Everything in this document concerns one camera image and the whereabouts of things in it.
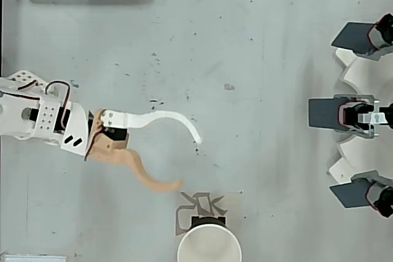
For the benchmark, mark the dispenser unit with grey paddle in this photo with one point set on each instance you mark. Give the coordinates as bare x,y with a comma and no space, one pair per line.
322,111
350,35
350,196

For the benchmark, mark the printed paper mat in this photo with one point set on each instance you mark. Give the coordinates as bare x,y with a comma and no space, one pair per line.
199,203

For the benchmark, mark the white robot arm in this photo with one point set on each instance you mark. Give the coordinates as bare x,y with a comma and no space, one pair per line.
18,105

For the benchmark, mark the tan gripper black servo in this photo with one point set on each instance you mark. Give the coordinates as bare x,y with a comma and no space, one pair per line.
110,146

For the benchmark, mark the white carousel machine base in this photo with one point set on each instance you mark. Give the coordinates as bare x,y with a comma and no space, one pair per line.
368,75

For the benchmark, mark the black paper cup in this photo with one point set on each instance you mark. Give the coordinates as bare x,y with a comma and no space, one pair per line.
208,243

